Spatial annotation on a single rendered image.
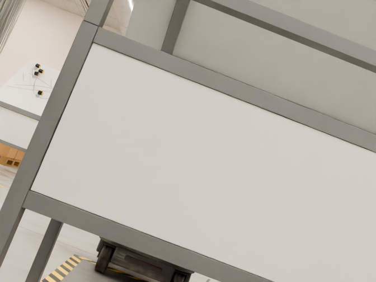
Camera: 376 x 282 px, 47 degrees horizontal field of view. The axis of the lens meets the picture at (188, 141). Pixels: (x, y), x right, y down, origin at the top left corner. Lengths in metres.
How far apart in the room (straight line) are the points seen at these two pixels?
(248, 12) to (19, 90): 5.53
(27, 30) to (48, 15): 0.53
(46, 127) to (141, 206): 0.27
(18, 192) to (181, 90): 0.42
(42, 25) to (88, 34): 8.60
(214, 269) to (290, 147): 0.33
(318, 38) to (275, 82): 0.50
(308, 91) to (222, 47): 0.34
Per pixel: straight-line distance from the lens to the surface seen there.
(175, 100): 0.99
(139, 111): 0.98
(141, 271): 2.28
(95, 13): 1.05
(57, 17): 9.62
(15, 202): 1.01
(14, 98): 6.30
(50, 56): 9.36
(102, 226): 0.97
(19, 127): 6.06
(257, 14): 1.08
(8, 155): 7.68
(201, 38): 1.54
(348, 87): 1.61
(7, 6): 1.33
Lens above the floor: 0.50
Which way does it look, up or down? 8 degrees up
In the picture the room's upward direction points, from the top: 21 degrees clockwise
